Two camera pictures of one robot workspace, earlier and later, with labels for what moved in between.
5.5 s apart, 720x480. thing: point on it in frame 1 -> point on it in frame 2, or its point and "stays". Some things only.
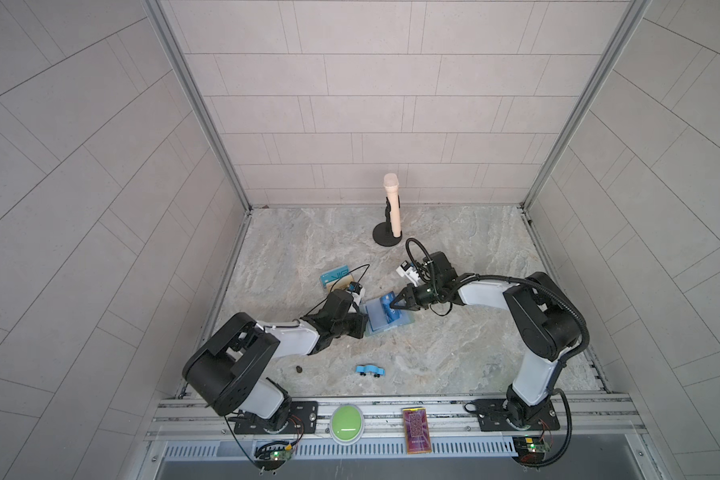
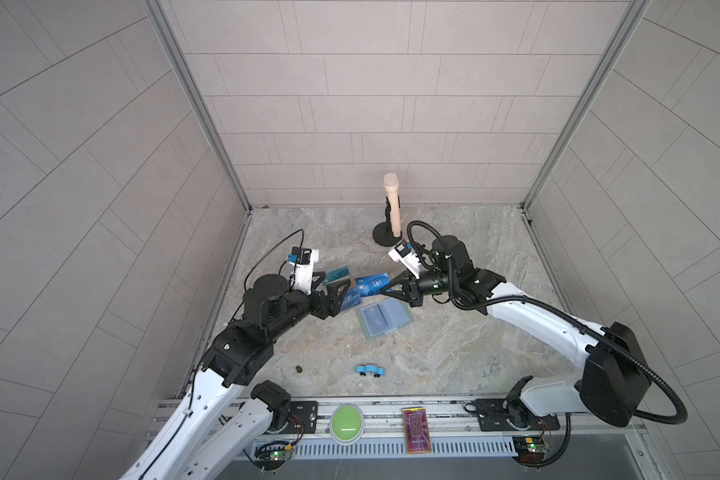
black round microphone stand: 383,234 stays
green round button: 346,424 stays
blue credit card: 390,314 -> 372,285
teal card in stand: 334,274 stays
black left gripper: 358,326 -> 329,306
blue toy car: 372,369 stays
